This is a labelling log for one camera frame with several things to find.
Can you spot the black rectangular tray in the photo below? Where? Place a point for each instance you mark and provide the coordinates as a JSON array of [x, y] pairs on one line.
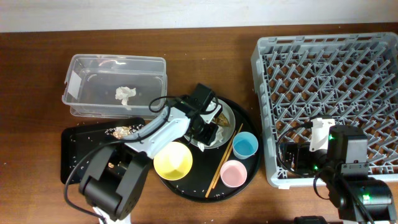
[[78, 141]]

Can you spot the wooden chopstick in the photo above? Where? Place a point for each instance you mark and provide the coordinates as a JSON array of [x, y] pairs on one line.
[[209, 189], [225, 158]]

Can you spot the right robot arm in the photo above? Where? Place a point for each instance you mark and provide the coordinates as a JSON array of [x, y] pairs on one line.
[[343, 167]]

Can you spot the pink cup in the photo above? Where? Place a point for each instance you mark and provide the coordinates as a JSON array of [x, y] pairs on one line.
[[233, 173]]

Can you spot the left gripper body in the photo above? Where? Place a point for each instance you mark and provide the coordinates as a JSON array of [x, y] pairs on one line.
[[206, 131]]

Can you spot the white napkin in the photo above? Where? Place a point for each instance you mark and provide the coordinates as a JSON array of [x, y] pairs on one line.
[[123, 93], [219, 140]]

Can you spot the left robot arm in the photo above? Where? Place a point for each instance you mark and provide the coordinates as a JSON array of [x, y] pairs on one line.
[[116, 170]]

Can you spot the blue cup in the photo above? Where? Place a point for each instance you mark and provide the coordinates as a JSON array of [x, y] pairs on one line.
[[245, 145]]

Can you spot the grey plate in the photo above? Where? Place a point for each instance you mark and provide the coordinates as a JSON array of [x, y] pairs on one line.
[[228, 112]]

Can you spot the gold foil wrapper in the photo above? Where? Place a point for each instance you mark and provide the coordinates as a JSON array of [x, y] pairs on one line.
[[221, 120]]

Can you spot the food scraps and rice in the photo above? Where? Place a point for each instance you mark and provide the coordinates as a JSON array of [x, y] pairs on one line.
[[123, 131]]

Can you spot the yellow bowl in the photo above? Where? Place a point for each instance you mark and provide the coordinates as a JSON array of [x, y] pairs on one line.
[[173, 162]]

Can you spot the round black tray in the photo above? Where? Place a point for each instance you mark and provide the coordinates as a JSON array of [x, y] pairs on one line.
[[195, 184]]

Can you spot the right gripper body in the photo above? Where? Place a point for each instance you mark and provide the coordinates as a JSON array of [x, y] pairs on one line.
[[305, 160]]

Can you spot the grey dishwasher rack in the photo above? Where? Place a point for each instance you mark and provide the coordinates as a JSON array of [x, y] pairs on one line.
[[351, 77]]

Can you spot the clear plastic bin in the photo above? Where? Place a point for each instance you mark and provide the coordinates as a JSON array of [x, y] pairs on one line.
[[92, 79]]

